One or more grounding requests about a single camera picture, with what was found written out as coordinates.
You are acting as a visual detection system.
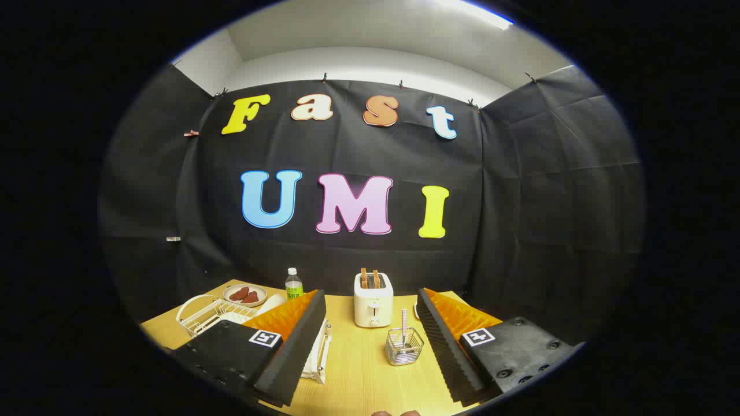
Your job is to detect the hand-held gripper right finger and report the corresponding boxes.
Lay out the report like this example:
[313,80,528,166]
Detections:
[416,288,584,405]

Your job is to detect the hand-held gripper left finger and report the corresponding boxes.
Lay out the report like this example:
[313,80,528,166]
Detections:
[171,289,328,408]

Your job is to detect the metal wire basket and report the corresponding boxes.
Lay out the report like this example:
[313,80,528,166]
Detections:
[386,327,425,366]

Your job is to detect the white wire dish rack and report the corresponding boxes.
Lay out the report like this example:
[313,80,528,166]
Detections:
[176,294,333,385]

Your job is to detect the small beige dish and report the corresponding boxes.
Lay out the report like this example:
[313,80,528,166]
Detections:
[223,284,268,307]

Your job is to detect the green label drink bottle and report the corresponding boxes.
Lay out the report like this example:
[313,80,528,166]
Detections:
[285,268,304,301]

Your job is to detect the white drain mat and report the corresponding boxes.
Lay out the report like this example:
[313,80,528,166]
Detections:
[217,311,258,328]

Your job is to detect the white toaster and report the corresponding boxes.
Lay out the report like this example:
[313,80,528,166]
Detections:
[354,272,394,328]

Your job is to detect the black backdrop cloth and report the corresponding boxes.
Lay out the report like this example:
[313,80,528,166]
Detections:
[98,64,645,347]

